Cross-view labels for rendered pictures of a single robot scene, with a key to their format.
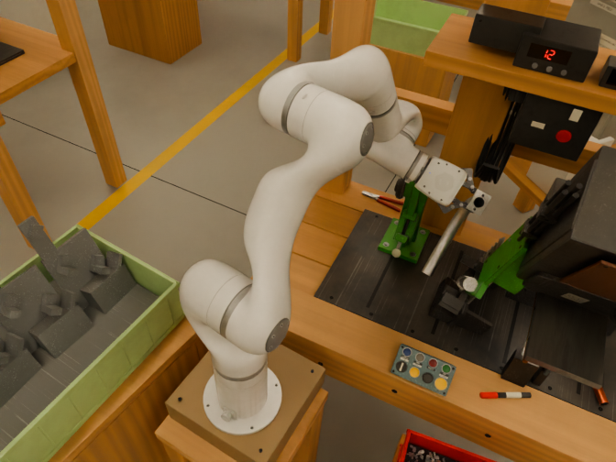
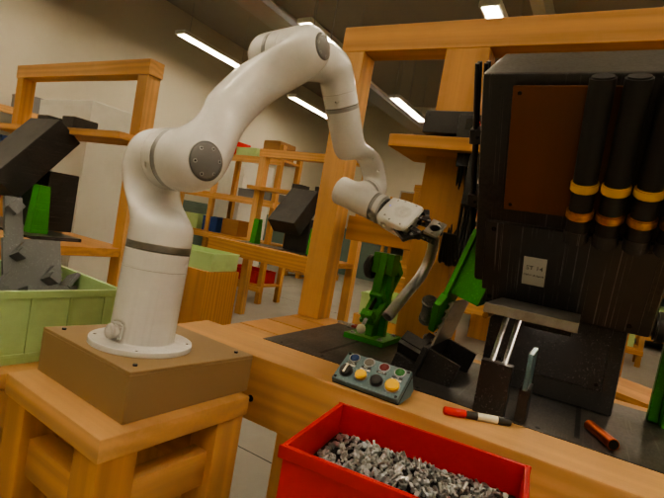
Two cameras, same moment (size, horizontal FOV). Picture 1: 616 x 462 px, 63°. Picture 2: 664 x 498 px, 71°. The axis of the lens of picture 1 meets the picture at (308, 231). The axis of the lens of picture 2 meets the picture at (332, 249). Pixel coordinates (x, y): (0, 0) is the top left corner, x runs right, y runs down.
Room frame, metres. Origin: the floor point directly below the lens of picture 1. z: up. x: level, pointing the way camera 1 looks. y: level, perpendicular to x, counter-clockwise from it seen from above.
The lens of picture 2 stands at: (-0.31, -0.29, 1.22)
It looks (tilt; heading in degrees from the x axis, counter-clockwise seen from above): 3 degrees down; 6
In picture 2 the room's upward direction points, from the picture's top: 10 degrees clockwise
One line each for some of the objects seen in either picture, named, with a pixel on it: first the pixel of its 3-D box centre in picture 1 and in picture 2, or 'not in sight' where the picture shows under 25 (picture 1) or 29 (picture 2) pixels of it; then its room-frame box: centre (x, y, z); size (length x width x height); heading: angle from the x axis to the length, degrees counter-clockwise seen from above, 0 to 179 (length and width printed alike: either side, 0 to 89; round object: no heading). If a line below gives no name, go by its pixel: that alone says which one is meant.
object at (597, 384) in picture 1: (569, 308); (538, 311); (0.73, -0.65, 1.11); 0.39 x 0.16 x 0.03; 157
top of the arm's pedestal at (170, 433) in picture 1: (245, 414); (132, 394); (0.54, 0.13, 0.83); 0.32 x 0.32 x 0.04; 62
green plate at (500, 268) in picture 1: (516, 260); (475, 273); (0.83, -0.52, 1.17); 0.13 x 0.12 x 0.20; 67
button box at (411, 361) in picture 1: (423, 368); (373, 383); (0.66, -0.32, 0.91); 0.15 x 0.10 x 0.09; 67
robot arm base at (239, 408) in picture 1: (241, 378); (149, 296); (0.54, 0.13, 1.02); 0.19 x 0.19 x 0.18
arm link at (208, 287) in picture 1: (225, 315); (160, 188); (0.57, 0.16, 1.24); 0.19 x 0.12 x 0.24; 56
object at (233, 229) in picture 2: not in sight; (217, 212); (6.62, 2.23, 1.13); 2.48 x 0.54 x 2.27; 65
